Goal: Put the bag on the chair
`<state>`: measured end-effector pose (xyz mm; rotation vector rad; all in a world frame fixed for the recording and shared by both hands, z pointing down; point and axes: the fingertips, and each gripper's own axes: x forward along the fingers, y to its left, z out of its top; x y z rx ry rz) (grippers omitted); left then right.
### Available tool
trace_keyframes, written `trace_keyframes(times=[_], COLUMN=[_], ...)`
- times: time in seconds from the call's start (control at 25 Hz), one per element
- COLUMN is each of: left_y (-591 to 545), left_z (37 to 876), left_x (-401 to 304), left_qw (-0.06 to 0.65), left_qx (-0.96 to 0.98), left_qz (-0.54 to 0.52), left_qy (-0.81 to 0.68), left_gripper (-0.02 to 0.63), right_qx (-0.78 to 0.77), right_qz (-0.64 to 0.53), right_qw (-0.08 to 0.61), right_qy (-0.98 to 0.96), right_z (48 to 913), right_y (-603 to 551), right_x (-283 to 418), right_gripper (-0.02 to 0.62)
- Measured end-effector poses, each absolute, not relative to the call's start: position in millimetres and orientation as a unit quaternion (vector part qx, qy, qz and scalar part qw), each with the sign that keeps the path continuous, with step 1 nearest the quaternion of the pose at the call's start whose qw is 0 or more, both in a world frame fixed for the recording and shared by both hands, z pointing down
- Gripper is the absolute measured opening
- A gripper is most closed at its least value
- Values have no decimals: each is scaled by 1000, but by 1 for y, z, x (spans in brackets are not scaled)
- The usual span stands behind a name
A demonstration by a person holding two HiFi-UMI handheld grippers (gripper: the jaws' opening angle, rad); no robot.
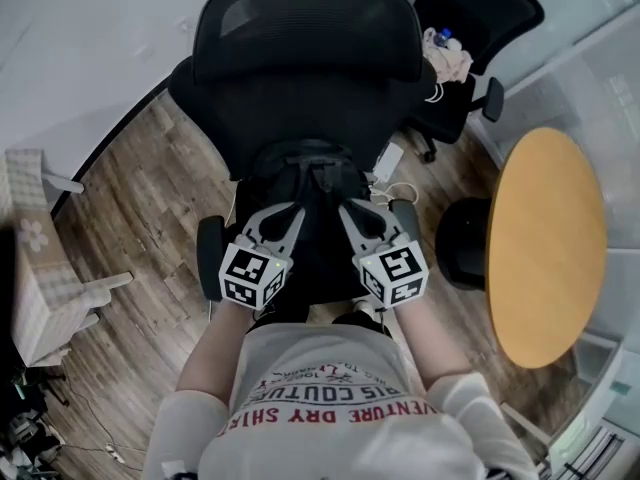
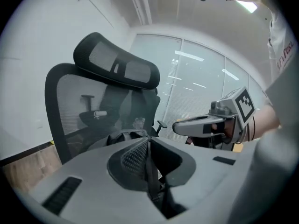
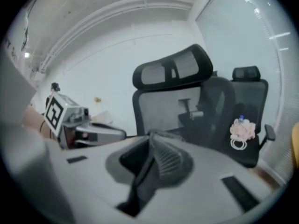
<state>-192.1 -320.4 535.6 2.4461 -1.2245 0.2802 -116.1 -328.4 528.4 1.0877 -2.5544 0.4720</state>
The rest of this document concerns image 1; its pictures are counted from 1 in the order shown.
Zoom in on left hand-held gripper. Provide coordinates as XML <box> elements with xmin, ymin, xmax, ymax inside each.
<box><xmin>218</xmin><ymin>204</ymin><xmax>307</xmax><ymax>312</ymax></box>

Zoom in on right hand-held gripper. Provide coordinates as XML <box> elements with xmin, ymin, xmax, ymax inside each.
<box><xmin>337</xmin><ymin>200</ymin><xmax>430</xmax><ymax>307</ymax></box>

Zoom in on black bag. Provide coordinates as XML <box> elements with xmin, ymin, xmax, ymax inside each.
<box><xmin>248</xmin><ymin>138</ymin><xmax>368</xmax><ymax>210</ymax></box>

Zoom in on black mesh office chair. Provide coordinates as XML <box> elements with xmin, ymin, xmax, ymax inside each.
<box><xmin>167</xmin><ymin>0</ymin><xmax>437</xmax><ymax>315</ymax></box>

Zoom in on person's left forearm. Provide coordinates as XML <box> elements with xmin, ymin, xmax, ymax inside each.
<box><xmin>175</xmin><ymin>299</ymin><xmax>257</xmax><ymax>397</ymax></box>

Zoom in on person's right forearm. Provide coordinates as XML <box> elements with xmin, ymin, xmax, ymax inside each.
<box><xmin>388</xmin><ymin>299</ymin><xmax>454</xmax><ymax>395</ymax></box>

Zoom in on black office chair with castors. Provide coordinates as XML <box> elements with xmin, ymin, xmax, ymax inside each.
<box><xmin>398</xmin><ymin>0</ymin><xmax>546</xmax><ymax>164</ymax></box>

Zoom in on white power adapter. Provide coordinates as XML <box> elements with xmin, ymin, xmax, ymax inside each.
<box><xmin>372</xmin><ymin>142</ymin><xmax>405</xmax><ymax>185</ymax></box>

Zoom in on black round table base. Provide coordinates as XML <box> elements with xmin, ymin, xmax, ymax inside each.
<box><xmin>434</xmin><ymin>196</ymin><xmax>494</xmax><ymax>292</ymax></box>

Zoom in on round wooden table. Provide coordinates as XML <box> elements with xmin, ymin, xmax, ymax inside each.
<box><xmin>486</xmin><ymin>127</ymin><xmax>610</xmax><ymax>370</ymax></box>

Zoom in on beige crumpled cloth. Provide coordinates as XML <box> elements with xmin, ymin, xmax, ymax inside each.
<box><xmin>422</xmin><ymin>27</ymin><xmax>475</xmax><ymax>85</ymax></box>

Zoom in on person's white printed shirt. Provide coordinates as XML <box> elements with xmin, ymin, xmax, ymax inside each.
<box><xmin>141</xmin><ymin>321</ymin><xmax>540</xmax><ymax>480</ymax></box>

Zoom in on clear bottle with blue cap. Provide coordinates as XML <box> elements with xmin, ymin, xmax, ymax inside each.
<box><xmin>432</xmin><ymin>27</ymin><xmax>464</xmax><ymax>52</ymax></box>

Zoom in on beige checked sofa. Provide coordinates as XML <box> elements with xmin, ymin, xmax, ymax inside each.
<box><xmin>0</xmin><ymin>147</ymin><xmax>135</xmax><ymax>369</ymax></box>

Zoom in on black equipment clutter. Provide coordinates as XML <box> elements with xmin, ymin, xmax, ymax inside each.
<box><xmin>0</xmin><ymin>365</ymin><xmax>69</xmax><ymax>480</ymax></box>

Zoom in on thin floor cable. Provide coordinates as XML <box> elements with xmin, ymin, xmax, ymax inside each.
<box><xmin>59</xmin><ymin>380</ymin><xmax>147</xmax><ymax>472</ymax></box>

